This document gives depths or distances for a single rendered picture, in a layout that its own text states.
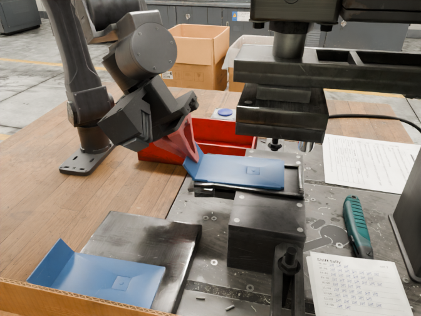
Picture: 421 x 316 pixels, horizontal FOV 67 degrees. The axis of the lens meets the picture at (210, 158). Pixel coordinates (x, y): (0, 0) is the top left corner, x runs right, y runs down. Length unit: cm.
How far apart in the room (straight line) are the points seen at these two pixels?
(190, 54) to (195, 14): 244
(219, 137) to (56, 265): 45
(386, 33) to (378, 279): 467
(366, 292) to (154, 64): 36
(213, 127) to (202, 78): 205
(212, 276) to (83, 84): 43
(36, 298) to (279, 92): 37
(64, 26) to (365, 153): 68
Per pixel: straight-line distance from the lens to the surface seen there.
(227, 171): 51
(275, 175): 51
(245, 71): 39
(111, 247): 51
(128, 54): 39
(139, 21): 39
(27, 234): 61
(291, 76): 38
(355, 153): 80
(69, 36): 68
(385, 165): 78
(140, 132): 39
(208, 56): 272
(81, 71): 68
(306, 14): 36
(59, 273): 50
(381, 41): 504
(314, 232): 56
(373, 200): 67
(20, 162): 82
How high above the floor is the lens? 128
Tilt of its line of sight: 32 degrees down
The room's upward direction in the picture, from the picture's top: straight up
